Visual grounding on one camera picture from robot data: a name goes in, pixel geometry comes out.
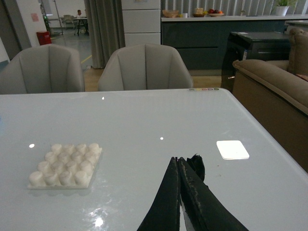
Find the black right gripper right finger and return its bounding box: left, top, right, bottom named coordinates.
left=178, top=154, right=247, bottom=231

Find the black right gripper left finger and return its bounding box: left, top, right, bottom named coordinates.
left=138, top=157, right=180, bottom=231

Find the white studded base plate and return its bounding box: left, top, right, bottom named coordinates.
left=27, top=143, right=102, bottom=190

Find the coloured dot sticker strip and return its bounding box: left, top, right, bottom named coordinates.
left=189, top=88, right=219, bottom=91

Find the brown sofa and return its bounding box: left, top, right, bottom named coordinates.
left=232, top=27, right=308, bottom=170

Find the grey armchair right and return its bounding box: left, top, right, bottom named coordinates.
left=98, top=43, right=193, bottom=91

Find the grey armchair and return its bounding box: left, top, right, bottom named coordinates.
left=0, top=44, right=85, bottom=94
left=98, top=43, right=193, bottom=91

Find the dark kitchen counter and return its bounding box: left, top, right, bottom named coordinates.
left=161, top=14, right=308, bottom=70

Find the black cabinet box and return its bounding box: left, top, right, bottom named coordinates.
left=221, top=32, right=290, bottom=91

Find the grey armchair left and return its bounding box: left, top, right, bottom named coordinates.
left=0, top=44, right=85, bottom=94

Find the white drawer cabinet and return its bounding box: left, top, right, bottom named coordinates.
left=121, top=0, right=161, bottom=46

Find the bread bowl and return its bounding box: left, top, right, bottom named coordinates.
left=193, top=8, right=207, bottom=17

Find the fruit plate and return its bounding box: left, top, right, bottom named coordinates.
left=207, top=9, right=224, bottom=17

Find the wicker basket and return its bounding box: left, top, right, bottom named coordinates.
left=162, top=10, right=179, bottom=18

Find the grey curtain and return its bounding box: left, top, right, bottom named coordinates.
left=84, top=0, right=125, bottom=68

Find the red box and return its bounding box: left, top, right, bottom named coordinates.
left=36, top=31, right=51, bottom=45

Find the seated person in white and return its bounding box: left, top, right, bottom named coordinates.
left=76, top=10, right=82, bottom=18

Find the white potted plant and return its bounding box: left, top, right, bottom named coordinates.
left=272, top=0, right=298, bottom=16

